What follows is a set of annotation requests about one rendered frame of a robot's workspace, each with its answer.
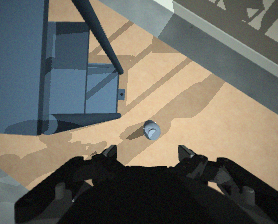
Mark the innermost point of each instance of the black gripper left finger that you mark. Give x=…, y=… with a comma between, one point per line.
x=47, y=202

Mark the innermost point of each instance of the grey-blue bottle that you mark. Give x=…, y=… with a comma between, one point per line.
x=151, y=130

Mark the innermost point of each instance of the blue shelving unit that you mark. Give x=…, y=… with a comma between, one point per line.
x=47, y=85

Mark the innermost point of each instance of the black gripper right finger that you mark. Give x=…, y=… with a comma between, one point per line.
x=258, y=199

